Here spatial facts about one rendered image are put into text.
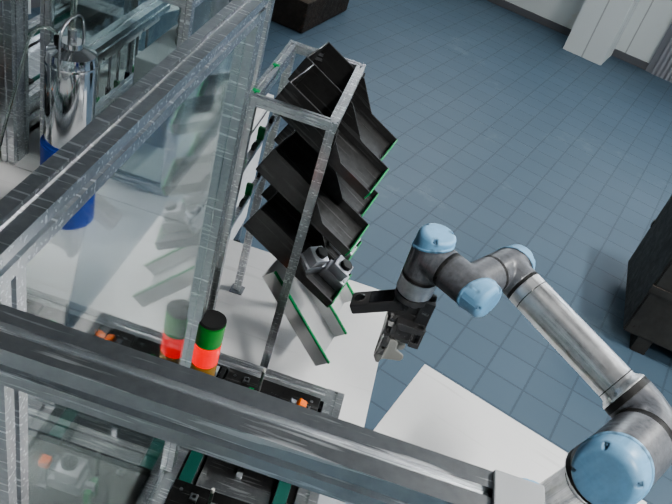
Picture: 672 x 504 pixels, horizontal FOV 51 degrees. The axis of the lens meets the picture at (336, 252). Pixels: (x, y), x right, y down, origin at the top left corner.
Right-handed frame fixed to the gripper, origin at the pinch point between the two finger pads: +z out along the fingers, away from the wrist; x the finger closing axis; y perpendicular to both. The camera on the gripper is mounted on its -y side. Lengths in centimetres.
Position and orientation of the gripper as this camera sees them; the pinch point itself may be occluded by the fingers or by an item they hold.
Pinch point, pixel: (375, 355)
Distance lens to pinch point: 156.8
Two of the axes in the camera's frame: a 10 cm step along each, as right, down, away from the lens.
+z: -2.5, 7.7, 5.9
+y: 9.5, 3.2, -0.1
